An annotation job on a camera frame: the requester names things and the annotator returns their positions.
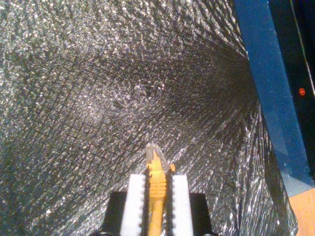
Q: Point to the black bubble mat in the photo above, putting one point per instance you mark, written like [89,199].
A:
[98,73]

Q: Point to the blue base plate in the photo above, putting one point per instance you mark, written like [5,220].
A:
[270,98]

